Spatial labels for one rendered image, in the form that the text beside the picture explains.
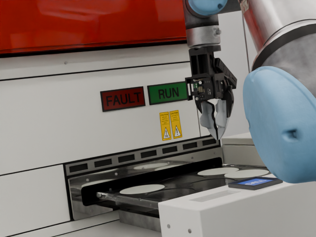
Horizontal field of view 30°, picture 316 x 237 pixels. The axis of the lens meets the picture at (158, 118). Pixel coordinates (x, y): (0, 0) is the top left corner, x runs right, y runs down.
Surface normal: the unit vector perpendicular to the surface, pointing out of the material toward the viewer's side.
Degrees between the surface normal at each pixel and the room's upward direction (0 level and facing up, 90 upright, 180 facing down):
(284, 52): 59
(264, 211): 90
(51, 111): 90
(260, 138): 98
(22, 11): 90
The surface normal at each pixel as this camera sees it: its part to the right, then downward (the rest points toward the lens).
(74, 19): 0.55, -0.03
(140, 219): -0.83, 0.13
